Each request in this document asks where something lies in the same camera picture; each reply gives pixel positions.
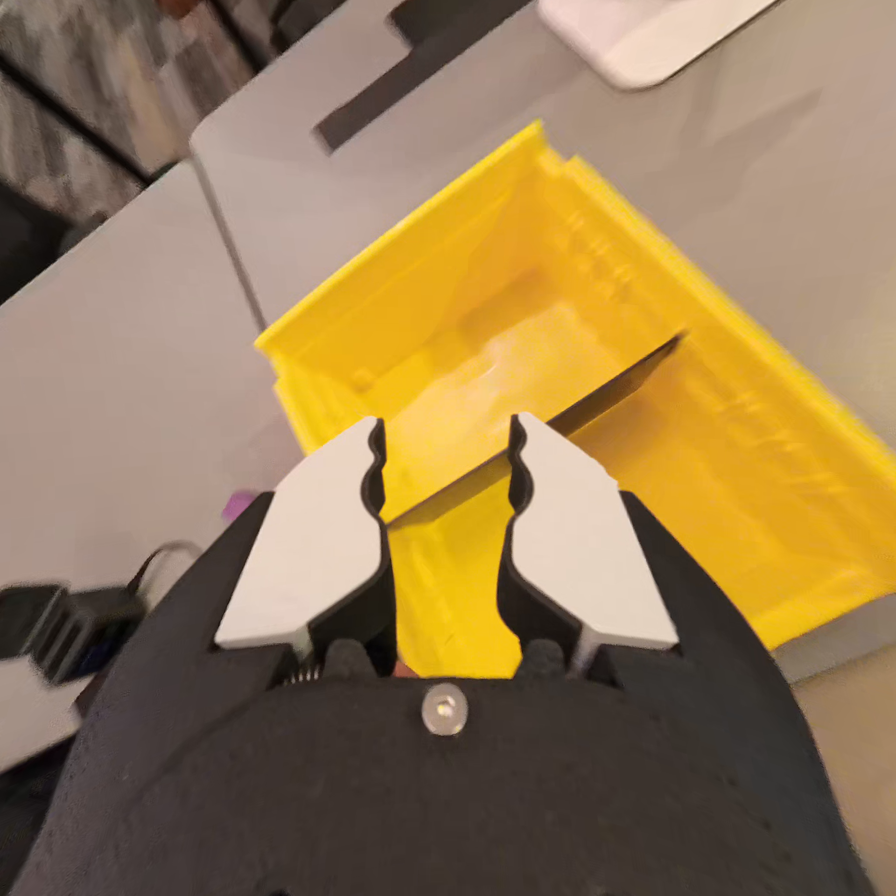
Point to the black bin divider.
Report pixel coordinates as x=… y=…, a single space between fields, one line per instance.
x=619 y=383

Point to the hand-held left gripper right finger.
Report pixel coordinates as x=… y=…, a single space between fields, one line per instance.
x=584 y=553

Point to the large yellow plastic bin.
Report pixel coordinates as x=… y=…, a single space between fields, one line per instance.
x=490 y=280

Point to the white flat monitor base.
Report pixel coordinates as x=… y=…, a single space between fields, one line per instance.
x=630 y=42

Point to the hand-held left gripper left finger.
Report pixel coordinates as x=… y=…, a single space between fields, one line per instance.
x=301 y=553

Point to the black boxy device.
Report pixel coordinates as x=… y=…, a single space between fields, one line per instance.
x=63 y=626

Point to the small purple object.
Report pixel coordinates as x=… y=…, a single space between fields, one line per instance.
x=239 y=505

